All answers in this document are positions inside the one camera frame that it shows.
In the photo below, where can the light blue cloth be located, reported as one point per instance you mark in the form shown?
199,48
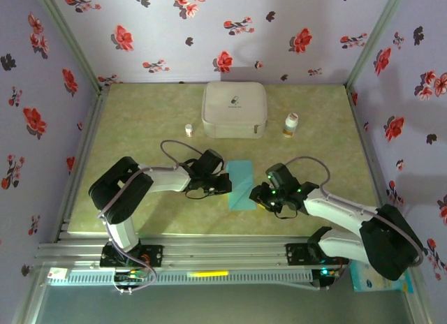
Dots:
241,174

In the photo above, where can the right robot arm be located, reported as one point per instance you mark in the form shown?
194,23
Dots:
391,247

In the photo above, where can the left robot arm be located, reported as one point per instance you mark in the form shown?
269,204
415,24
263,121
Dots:
115,195

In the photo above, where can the small white pill bottle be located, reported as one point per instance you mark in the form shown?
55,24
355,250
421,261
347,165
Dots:
189,130

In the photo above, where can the white zippered medicine case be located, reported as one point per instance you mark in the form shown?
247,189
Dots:
234,107

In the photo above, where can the white capped amber pill bottle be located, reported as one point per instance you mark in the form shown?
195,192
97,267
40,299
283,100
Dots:
290,125

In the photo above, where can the yellow label strip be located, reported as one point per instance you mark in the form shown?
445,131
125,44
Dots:
207,273

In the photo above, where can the blue wet wipes pack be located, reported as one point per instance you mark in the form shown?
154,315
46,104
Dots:
358,281

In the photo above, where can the small white box red label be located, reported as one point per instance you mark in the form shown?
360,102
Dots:
57,273

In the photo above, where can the aluminium front rail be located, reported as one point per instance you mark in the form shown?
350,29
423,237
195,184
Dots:
223,250

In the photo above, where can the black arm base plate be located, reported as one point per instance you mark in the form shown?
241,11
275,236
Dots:
153,256
295,254

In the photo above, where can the aluminium side rail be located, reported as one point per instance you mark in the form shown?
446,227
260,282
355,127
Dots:
92,121
358,121

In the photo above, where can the aluminium corner post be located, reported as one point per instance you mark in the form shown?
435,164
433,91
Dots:
70,37
376,37

